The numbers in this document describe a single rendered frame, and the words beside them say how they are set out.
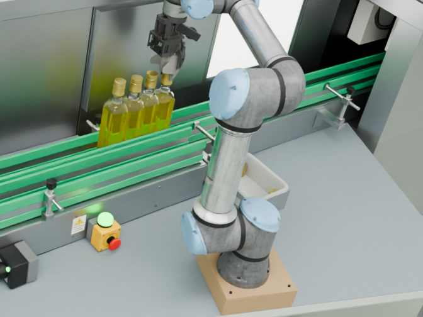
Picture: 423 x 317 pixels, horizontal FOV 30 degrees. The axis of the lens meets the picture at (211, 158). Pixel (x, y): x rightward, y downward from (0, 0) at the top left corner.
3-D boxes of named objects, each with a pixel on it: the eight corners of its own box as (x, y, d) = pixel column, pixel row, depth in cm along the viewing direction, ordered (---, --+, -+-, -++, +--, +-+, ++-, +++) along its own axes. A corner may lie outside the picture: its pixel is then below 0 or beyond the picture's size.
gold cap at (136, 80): (136, 85, 233) (138, 73, 230) (143, 92, 231) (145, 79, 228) (126, 88, 230) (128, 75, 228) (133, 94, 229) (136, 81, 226)
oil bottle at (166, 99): (155, 139, 255) (166, 83, 242) (165, 148, 252) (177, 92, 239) (141, 143, 251) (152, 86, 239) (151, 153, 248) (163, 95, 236)
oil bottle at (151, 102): (139, 142, 251) (150, 85, 239) (150, 152, 248) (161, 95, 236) (125, 146, 248) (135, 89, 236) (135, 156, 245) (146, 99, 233)
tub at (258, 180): (240, 169, 273) (246, 149, 268) (285, 207, 261) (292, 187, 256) (203, 183, 262) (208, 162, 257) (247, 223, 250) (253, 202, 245)
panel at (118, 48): (282, 56, 298) (307, -27, 279) (287, 61, 297) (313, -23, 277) (81, 107, 242) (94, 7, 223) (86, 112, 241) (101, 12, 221)
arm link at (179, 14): (179, -8, 225) (197, 5, 221) (176, 6, 228) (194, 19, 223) (158, -5, 220) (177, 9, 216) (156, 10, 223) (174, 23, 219)
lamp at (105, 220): (106, 216, 228) (108, 208, 226) (116, 225, 226) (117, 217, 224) (94, 221, 225) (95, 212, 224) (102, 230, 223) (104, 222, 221)
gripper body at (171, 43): (145, 47, 229) (152, 10, 222) (169, 43, 234) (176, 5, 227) (162, 60, 225) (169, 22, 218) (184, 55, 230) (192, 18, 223)
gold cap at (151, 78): (151, 81, 236) (153, 68, 234) (158, 87, 235) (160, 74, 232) (141, 83, 234) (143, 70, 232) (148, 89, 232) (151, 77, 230)
